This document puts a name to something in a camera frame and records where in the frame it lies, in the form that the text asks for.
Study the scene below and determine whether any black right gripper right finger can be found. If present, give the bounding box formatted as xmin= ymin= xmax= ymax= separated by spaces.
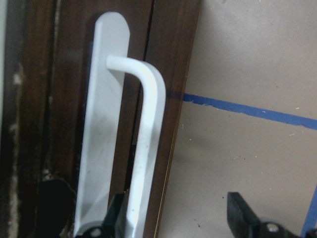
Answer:
xmin=227 ymin=192 xmax=317 ymax=238

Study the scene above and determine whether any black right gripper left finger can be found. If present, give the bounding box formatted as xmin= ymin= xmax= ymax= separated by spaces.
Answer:
xmin=79 ymin=193 xmax=125 ymax=238

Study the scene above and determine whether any white drawer handle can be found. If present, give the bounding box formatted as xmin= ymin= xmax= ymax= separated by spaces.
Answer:
xmin=73 ymin=12 xmax=166 ymax=238

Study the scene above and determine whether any dark brown wooden cabinet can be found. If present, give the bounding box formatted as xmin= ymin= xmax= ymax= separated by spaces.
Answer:
xmin=0 ymin=0 xmax=202 ymax=238

